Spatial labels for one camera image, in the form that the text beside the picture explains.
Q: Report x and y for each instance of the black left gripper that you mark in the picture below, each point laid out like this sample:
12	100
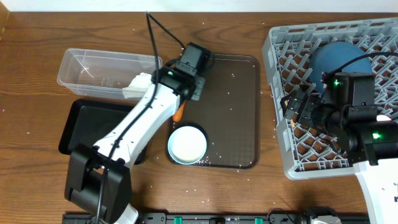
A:
199	73

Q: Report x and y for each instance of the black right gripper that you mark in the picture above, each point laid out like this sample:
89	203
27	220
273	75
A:
310	102

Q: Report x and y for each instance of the orange carrot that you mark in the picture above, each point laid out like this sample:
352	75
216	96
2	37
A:
179	113

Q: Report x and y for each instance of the blue plate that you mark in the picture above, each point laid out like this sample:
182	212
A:
329	58

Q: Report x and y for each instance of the white napkin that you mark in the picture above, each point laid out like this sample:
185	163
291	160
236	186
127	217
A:
138	86

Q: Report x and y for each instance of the white cup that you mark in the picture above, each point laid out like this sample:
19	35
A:
382	117

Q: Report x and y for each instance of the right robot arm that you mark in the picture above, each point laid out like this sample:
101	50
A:
346	110

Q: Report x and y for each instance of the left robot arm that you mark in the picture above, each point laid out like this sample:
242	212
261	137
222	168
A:
99	177

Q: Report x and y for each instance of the grey dishwasher rack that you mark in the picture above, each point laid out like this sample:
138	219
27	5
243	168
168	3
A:
287	51

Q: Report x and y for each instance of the dark brown serving tray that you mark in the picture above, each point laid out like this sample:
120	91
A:
227	112

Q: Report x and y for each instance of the light blue rice bowl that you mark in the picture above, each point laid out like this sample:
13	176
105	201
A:
187	145

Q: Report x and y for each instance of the clear plastic bin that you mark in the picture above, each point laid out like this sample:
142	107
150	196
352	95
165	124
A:
101	73

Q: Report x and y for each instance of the black plastic bin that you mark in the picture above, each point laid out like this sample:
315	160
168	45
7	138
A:
89	121

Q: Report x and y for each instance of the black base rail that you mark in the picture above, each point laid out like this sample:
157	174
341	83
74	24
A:
275	216

